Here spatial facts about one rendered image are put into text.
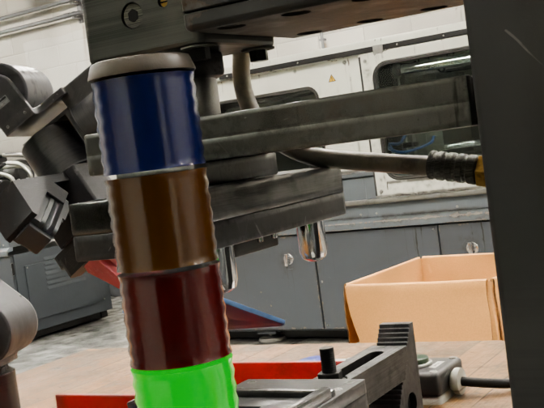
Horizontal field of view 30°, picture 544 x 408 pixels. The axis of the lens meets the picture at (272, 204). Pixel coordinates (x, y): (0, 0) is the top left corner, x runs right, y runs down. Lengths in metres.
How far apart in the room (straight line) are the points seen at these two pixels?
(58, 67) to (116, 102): 9.46
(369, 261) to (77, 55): 4.69
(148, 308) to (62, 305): 7.49
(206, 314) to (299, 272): 5.60
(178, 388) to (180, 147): 0.08
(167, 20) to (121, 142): 0.27
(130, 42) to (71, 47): 9.06
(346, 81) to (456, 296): 2.94
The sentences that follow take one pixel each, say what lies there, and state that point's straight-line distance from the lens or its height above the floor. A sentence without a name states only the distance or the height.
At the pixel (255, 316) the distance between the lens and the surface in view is 0.84.
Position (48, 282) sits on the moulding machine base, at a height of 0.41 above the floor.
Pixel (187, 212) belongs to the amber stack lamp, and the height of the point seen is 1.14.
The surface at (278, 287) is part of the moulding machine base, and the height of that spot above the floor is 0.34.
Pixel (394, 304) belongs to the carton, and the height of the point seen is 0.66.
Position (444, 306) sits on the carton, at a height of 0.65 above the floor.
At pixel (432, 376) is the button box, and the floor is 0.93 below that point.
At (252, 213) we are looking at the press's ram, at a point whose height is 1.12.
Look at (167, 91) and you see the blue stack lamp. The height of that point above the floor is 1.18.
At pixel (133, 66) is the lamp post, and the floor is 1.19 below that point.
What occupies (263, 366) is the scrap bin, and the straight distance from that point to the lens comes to 0.97.
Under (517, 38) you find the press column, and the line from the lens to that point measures 0.51.
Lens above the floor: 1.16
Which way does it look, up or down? 3 degrees down
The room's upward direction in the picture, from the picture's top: 8 degrees counter-clockwise
